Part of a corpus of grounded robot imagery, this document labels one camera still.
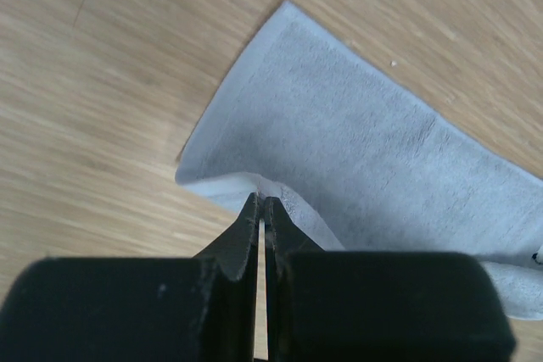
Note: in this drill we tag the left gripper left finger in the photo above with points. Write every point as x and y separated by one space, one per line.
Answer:
139 309

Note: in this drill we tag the grey towel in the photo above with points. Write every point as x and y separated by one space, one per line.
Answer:
361 163

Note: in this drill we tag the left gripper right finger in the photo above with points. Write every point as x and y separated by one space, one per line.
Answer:
376 306

